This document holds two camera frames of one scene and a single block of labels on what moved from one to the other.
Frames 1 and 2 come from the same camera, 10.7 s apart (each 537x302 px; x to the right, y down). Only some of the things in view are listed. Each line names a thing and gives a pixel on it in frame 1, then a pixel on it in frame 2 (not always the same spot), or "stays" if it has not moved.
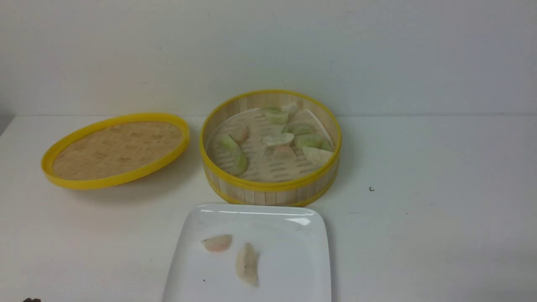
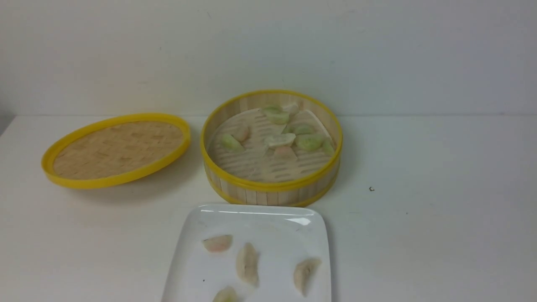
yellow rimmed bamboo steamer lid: (108, 148) stays
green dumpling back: (277, 116) stays
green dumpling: (240, 165) to (226, 294)
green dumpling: (298, 128) stays
